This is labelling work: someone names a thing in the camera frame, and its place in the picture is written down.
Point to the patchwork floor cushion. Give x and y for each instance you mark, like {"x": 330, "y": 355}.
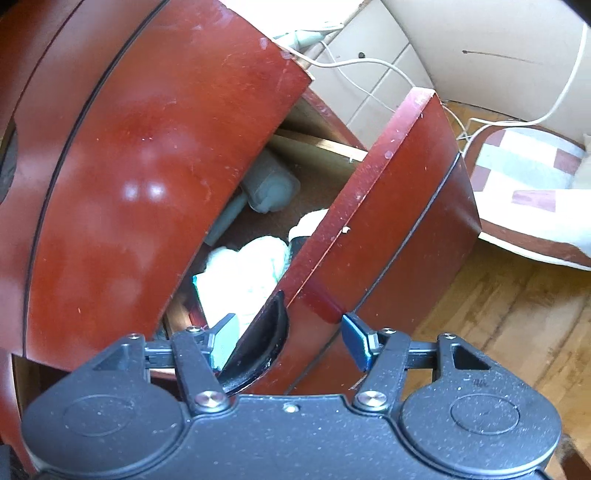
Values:
{"x": 532, "y": 190}

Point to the red-brown wooden drawer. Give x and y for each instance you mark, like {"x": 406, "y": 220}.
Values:
{"x": 387, "y": 249}

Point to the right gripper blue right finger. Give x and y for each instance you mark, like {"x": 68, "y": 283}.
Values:
{"x": 382, "y": 356}

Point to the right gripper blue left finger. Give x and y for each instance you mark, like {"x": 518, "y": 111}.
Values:
{"x": 199, "y": 356}

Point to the white bedside cabinet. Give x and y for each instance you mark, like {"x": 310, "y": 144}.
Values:
{"x": 365, "y": 96}

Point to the grey plastic case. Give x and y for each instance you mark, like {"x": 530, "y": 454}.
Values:
{"x": 267, "y": 187}

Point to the red-brown wooden dresser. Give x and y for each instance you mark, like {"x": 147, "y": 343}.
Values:
{"x": 126, "y": 126}

